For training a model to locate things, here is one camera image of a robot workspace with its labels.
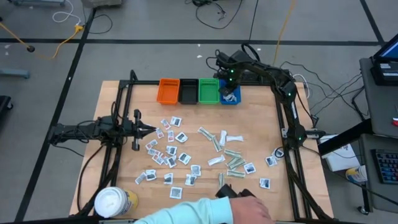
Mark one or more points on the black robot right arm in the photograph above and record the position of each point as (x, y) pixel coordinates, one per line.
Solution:
(293, 112)

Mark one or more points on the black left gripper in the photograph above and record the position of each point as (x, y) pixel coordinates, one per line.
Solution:
(136, 130)

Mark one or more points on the black desk support bar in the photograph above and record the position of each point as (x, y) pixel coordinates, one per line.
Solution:
(345, 137)

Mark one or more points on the blue-print white packet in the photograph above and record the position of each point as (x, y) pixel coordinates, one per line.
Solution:
(153, 152)

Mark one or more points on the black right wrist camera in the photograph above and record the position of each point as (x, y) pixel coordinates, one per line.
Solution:
(222, 60)

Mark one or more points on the black keyboard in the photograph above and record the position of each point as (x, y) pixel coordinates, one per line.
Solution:
(387, 166)

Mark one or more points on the grey side desk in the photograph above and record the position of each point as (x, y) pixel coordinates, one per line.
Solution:
(382, 105)

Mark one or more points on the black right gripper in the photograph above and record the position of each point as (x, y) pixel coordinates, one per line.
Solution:
(227, 76)

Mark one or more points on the orange plastic basket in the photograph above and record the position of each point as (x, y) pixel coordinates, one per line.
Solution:
(168, 91)

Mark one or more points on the yellow white bottle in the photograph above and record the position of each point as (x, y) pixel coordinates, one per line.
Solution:
(356, 174)

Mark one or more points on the black plastic basket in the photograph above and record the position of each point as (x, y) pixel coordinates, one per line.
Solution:
(188, 91)

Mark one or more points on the green plastic basket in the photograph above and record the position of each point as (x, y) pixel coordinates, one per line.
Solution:
(208, 91)

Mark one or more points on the black-print white packet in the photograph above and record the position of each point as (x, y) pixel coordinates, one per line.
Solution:
(265, 183)
(176, 192)
(168, 178)
(184, 158)
(171, 161)
(176, 121)
(140, 178)
(195, 170)
(190, 180)
(181, 137)
(151, 175)
(278, 152)
(171, 150)
(233, 98)
(227, 99)
(271, 160)
(249, 168)

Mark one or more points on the person's hand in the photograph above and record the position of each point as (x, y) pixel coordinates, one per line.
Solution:
(252, 211)

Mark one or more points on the grey keyboard desk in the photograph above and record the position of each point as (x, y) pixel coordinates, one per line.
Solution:
(382, 196)

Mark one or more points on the white cardboard box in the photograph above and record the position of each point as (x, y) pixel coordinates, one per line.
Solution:
(339, 160)

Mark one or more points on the grey metal base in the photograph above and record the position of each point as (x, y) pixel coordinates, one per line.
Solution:
(15, 73)

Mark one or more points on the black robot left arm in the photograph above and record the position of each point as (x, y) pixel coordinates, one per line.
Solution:
(77, 130)

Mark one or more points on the red object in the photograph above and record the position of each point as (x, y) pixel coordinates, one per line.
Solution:
(395, 121)

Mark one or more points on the blue plastic basket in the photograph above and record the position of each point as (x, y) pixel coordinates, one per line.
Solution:
(238, 95)

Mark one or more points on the black device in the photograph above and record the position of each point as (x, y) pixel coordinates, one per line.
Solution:
(228, 191)

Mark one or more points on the black floor plug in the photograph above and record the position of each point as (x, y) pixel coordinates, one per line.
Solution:
(30, 48)

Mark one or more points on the person's forearm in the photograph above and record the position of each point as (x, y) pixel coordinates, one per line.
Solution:
(192, 213)

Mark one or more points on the black laptop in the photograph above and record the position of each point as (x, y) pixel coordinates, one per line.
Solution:
(385, 71)

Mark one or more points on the white-lidded yellow wipes canister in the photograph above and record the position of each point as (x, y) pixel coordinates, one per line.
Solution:
(110, 202)

